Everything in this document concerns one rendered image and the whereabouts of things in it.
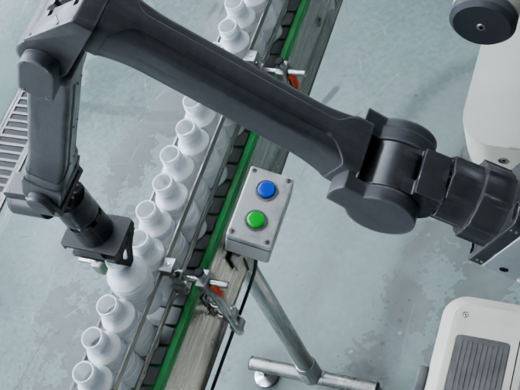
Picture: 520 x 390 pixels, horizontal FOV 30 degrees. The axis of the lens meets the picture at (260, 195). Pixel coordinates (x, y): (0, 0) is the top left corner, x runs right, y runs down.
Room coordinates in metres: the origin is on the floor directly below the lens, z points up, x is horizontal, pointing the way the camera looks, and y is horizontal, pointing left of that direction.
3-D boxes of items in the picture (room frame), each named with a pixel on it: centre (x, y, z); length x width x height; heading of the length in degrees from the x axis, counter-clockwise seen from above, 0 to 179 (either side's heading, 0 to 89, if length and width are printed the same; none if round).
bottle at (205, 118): (1.19, 0.03, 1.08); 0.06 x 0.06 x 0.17
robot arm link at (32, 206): (0.94, 0.28, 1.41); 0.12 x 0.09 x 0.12; 48
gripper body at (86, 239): (0.92, 0.25, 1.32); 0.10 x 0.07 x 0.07; 49
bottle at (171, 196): (1.05, 0.14, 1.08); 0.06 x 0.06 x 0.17
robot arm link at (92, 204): (0.92, 0.25, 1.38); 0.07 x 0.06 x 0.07; 48
